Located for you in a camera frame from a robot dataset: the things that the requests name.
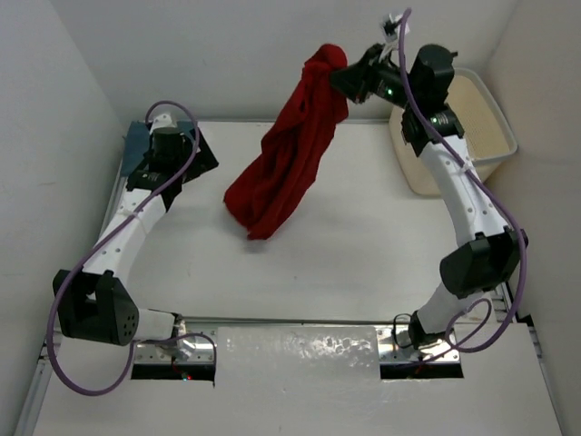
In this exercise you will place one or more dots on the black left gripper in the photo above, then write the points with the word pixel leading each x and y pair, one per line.
pixel 202 163

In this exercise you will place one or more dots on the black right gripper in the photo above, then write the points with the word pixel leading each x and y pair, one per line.
pixel 356 81

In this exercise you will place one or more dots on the teal blue t shirt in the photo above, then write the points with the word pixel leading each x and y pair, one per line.
pixel 136 144

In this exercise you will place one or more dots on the red t shirt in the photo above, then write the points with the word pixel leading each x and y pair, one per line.
pixel 269 190

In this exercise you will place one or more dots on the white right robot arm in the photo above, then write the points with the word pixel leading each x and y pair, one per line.
pixel 489 245

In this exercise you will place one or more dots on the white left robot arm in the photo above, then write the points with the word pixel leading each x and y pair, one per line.
pixel 95 304

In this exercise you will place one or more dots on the cream plastic laundry basket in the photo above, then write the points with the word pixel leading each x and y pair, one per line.
pixel 489 137

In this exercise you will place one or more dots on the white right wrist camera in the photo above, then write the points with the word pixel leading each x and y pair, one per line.
pixel 394 25

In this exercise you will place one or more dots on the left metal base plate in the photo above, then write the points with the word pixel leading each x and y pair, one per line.
pixel 196 344

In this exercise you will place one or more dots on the metal base plate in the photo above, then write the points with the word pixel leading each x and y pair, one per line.
pixel 394 347
pixel 196 344

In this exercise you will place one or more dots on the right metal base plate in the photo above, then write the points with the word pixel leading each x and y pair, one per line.
pixel 394 347

